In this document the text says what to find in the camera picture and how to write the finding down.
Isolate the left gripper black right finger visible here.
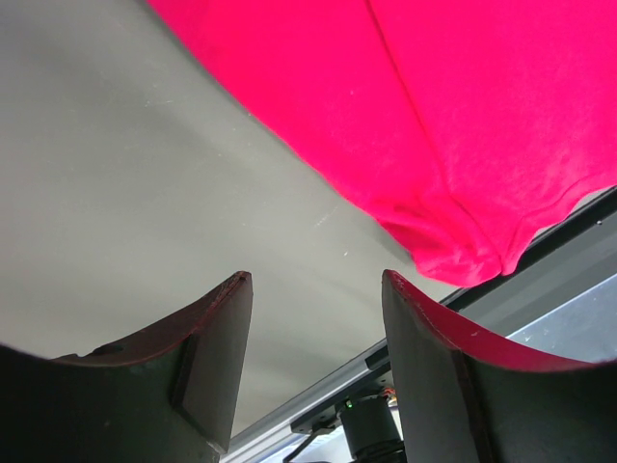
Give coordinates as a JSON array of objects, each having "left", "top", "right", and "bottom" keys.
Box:
[{"left": 382, "top": 270, "right": 616, "bottom": 462}]

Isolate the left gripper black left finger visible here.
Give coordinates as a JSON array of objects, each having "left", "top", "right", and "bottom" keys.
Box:
[{"left": 1, "top": 271, "right": 253, "bottom": 462}]

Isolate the crimson red t-shirt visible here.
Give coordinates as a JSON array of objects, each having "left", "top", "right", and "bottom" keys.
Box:
[{"left": 151, "top": 1, "right": 616, "bottom": 287}]

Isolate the aluminium front frame rail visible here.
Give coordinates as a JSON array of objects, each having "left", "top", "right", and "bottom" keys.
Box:
[{"left": 221, "top": 274, "right": 617, "bottom": 463}]

